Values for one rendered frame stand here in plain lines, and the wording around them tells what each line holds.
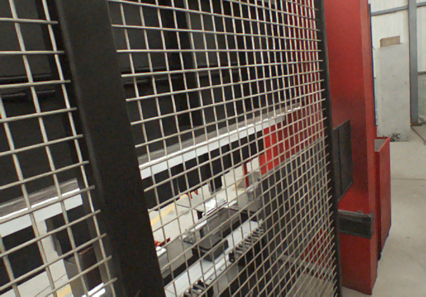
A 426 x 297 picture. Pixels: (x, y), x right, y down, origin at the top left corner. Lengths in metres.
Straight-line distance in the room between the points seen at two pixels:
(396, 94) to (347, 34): 4.75
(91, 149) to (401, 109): 6.61
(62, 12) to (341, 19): 1.88
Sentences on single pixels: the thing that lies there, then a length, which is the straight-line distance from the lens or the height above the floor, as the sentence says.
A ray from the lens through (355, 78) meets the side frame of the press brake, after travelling 2.02.
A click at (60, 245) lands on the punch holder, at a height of 1.23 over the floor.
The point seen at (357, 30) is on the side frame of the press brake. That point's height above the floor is 1.88.
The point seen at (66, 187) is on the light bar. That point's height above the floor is 1.47.
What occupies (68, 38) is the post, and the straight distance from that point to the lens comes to 0.28.
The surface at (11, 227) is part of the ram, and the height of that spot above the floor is 1.36.
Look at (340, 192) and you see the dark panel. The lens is 1.88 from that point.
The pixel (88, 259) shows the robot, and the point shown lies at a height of 0.64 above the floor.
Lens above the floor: 1.68
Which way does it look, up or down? 11 degrees down
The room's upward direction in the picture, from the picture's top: 8 degrees counter-clockwise
